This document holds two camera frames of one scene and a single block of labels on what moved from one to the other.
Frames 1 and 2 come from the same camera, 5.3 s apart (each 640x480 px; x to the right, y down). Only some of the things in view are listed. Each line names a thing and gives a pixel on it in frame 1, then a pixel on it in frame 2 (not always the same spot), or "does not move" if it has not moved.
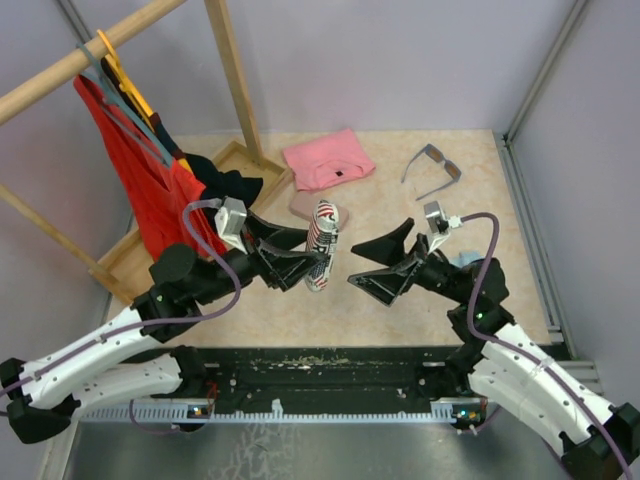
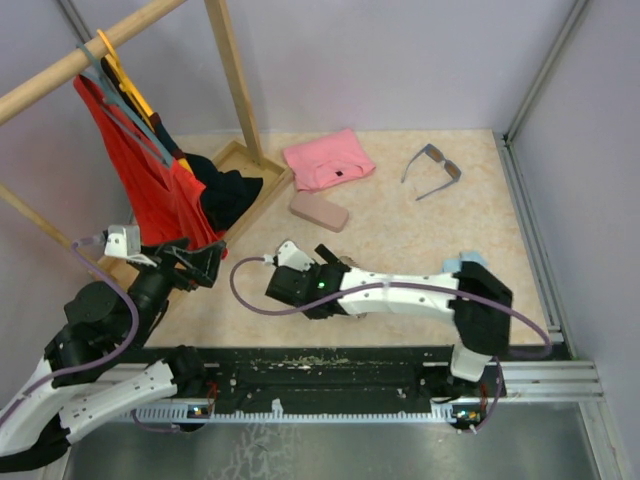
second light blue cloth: x=465 y=257 does not move
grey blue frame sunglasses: x=449 y=167 does not move
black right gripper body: x=437 y=274 → x=326 y=255
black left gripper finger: x=285 y=239 → x=168 y=252
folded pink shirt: x=327 y=159 does not move
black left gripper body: x=248 y=266 → x=153 y=286
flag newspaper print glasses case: x=322 y=239 → x=352 y=264
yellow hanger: x=128 y=82 does not move
